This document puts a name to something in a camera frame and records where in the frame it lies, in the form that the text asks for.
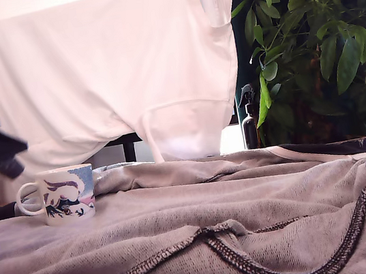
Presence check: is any black monitor stand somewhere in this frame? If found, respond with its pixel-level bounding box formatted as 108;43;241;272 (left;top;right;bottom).
104;132;144;167

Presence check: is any white mug with blue print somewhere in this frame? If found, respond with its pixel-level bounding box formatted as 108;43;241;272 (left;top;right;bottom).
12;162;100;232

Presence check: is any green leafy houseplant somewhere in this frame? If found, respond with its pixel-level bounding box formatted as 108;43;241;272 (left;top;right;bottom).
228;0;366;168

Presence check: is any black spray bottle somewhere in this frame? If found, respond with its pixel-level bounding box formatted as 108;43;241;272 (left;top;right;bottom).
234;82;269;151

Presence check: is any grey knitted cloth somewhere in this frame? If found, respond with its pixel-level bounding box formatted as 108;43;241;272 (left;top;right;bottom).
0;130;366;274

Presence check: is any white t-shirt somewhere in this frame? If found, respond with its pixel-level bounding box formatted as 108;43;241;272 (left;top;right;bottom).
0;0;262;189

